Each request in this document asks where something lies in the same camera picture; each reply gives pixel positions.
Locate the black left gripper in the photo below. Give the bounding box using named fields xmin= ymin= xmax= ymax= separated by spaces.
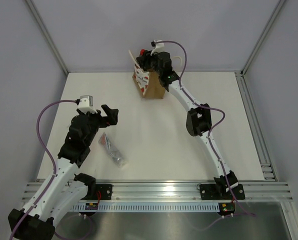
xmin=77 ymin=105 xmax=118 ymax=146

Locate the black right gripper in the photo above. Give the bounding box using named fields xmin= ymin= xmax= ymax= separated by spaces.
xmin=136 ymin=48 xmax=162 ymax=76

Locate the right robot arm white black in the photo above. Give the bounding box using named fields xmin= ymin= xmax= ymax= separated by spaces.
xmin=136 ymin=49 xmax=239 ymax=199

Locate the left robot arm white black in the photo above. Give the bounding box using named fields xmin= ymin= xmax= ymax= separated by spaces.
xmin=8 ymin=100 xmax=119 ymax=240

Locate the canvas bag with watermelon print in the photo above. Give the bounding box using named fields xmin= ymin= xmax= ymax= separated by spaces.
xmin=131 ymin=55 xmax=180 ymax=100

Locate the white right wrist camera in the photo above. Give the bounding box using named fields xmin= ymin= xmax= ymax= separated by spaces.
xmin=150 ymin=40 xmax=165 ymax=56

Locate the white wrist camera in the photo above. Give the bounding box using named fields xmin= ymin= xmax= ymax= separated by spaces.
xmin=76 ymin=95 xmax=96 ymax=114
xmin=150 ymin=40 xmax=165 ymax=56

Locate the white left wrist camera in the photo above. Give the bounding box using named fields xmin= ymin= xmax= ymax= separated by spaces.
xmin=76 ymin=95 xmax=96 ymax=114

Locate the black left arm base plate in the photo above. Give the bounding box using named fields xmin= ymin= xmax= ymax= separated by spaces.
xmin=87 ymin=183 xmax=113 ymax=201

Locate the white slotted cable duct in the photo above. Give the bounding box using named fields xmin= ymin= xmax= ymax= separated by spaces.
xmin=69 ymin=202 xmax=235 ymax=213

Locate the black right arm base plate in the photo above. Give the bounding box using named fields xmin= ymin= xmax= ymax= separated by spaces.
xmin=197 ymin=183 xmax=246 ymax=200

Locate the left aluminium frame post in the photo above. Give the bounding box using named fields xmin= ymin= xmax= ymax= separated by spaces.
xmin=23 ymin=0 xmax=69 ymax=77

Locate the aluminium frame post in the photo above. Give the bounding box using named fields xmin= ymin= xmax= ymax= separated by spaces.
xmin=23 ymin=0 xmax=69 ymax=77
xmin=240 ymin=0 xmax=288 ymax=77

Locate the right aluminium frame post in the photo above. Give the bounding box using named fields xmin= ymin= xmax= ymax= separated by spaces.
xmin=240 ymin=0 xmax=288 ymax=77

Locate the aluminium mounting rail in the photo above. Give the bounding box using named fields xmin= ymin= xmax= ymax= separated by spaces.
xmin=21 ymin=178 xmax=294 ymax=202

